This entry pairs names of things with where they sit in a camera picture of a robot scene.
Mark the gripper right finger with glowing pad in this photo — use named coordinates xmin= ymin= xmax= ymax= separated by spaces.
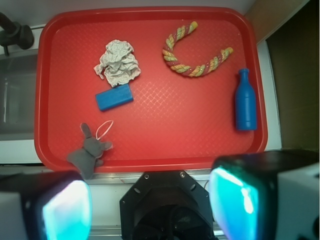
xmin=208 ymin=149 xmax=320 ymax=240

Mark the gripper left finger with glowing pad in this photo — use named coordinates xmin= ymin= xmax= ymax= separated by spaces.
xmin=0 ymin=171 xmax=92 ymax=240

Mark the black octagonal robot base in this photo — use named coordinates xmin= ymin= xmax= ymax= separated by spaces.
xmin=119 ymin=170 xmax=217 ymax=240

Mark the blue plastic bottle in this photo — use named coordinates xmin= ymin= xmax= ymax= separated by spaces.
xmin=235 ymin=68 xmax=257 ymax=131

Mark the grey plush bunny toy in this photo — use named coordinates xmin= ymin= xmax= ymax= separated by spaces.
xmin=67 ymin=120 xmax=114 ymax=180

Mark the blue rectangular block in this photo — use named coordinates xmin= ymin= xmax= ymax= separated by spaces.
xmin=95 ymin=84 xmax=134 ymax=111

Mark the stainless steel sink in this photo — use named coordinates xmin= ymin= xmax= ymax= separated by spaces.
xmin=0 ymin=49 xmax=38 ymax=141

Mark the red plastic tray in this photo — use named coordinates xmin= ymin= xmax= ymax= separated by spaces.
xmin=34 ymin=6 xmax=268 ymax=173

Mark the crumpled white paper ball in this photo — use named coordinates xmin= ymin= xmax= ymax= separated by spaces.
xmin=93 ymin=39 xmax=142 ymax=88

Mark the dark metal faucet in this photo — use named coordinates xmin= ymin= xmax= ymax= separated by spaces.
xmin=0 ymin=12 xmax=35 ymax=57

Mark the twisted multicolour rope toy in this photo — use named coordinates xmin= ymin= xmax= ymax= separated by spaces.
xmin=162 ymin=21 xmax=234 ymax=78

